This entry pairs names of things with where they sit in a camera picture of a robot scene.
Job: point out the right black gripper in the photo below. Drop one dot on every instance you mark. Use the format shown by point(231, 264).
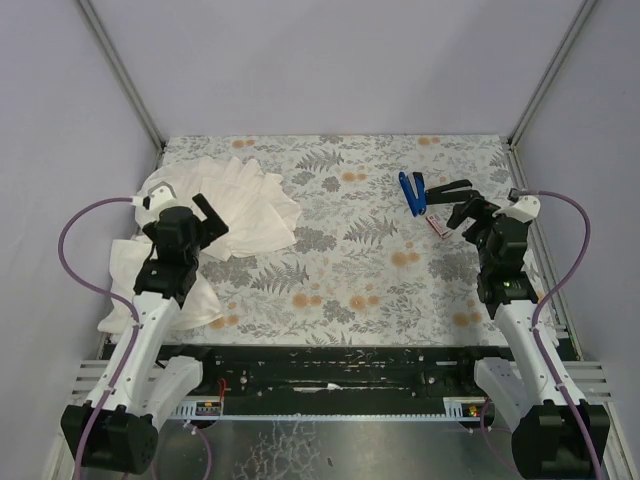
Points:
point(476, 206)

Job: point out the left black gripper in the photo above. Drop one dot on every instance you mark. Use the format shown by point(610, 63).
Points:
point(198, 228)

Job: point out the red white staple box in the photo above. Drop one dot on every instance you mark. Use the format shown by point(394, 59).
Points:
point(438, 225)

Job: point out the blue stapler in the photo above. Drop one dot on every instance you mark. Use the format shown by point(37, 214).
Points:
point(413, 187)

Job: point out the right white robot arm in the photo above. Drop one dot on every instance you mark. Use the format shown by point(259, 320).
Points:
point(555, 432)

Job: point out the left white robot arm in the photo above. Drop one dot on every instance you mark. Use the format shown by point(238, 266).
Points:
point(117, 427)

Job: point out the black stapler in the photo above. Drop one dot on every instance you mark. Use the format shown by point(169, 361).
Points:
point(458, 191)

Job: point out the white cloth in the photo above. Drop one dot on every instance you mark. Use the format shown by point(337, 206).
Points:
point(260, 216)

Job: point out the floral tablecloth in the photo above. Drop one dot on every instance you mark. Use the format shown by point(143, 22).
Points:
point(363, 270)

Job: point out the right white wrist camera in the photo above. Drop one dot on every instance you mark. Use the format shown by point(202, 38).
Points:
point(523, 208)

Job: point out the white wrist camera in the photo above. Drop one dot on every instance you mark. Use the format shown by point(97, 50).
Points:
point(157, 197)
point(523, 208)

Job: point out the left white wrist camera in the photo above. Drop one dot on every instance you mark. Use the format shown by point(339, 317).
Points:
point(157, 197)

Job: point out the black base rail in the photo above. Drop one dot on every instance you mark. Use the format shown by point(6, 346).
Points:
point(335, 373)

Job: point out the white slotted cable duct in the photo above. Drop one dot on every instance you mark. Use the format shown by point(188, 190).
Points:
point(422, 409)

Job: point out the right aluminium frame post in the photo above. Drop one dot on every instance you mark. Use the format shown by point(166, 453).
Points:
point(562, 52)

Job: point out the aluminium frame post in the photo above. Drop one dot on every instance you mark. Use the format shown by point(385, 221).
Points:
point(562, 52)
point(120, 73)

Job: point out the left aluminium frame post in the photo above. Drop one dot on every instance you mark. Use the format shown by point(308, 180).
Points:
point(120, 73)

